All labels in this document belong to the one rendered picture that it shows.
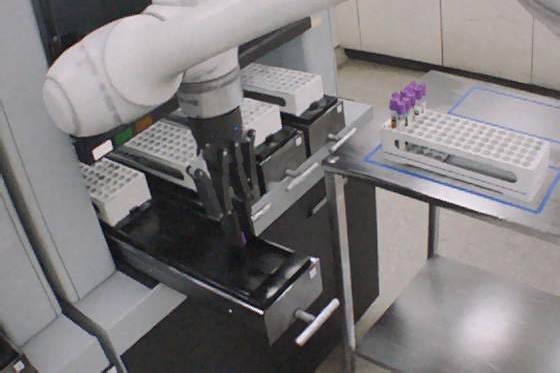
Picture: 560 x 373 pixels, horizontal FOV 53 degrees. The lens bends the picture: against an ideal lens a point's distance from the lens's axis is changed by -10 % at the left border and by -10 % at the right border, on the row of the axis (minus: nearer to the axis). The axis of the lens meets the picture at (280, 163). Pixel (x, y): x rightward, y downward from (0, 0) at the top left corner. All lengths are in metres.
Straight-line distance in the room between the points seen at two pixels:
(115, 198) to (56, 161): 0.16
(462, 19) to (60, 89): 2.67
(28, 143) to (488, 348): 1.10
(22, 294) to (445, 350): 0.96
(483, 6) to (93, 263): 2.44
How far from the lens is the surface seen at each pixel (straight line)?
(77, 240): 1.02
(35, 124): 0.92
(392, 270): 2.08
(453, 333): 1.51
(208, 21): 0.58
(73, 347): 1.00
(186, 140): 1.17
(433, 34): 3.25
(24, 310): 1.01
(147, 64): 0.62
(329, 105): 1.32
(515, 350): 1.49
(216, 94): 0.80
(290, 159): 1.23
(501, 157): 1.00
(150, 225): 1.07
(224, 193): 0.90
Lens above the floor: 1.41
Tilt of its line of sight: 32 degrees down
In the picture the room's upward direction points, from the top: 9 degrees counter-clockwise
